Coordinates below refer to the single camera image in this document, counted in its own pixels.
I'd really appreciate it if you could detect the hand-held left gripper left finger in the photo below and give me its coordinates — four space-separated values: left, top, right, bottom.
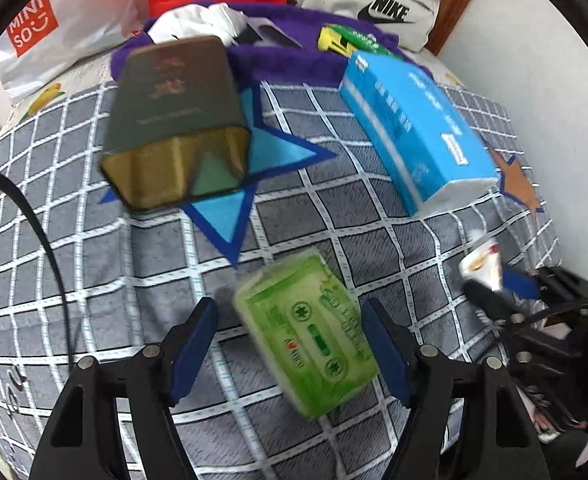
29 296 219 480

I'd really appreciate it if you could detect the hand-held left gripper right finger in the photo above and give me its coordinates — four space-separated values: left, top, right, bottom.
361 297 550 480

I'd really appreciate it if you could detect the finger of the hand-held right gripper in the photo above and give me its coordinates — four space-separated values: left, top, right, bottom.
464 280 522 323
501 264 542 303

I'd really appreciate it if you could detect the white squeeze tube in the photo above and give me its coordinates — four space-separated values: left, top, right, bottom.
458 229 505 292

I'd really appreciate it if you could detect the green tissue pack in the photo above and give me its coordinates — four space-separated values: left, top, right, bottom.
233 249 382 418

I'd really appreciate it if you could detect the green toothpaste box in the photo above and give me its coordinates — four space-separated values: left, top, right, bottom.
324 24 399 61

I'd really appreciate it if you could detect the yellow black fabric pouch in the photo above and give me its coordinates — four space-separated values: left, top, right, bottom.
318 26 353 57

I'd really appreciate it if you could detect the white cloth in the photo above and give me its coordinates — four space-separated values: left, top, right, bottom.
149 2 251 47

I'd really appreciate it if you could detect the person's right hand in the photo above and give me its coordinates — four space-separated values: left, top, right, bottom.
528 394 567 445

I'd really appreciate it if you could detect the grey checked blanket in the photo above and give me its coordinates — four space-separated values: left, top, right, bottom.
0 79 567 480

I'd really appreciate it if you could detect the blue tissue box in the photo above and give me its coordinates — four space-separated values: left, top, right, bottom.
338 50 502 219

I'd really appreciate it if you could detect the blue star patch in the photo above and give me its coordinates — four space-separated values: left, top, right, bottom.
99 80 339 267

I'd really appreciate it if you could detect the dark green tin box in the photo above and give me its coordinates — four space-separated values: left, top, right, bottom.
98 36 253 212

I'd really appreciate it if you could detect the purple fluffy cloth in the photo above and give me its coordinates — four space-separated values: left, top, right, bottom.
111 2 401 92

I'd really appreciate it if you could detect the grey tote bag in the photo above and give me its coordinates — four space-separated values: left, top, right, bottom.
301 0 444 54

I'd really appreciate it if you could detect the white plastic shopping bag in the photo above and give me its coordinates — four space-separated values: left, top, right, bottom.
0 0 155 103

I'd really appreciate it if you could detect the black cable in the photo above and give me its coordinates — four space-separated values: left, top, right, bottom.
494 294 588 333
0 165 71 377

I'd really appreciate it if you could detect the wooden door frame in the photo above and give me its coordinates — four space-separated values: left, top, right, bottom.
426 0 492 56

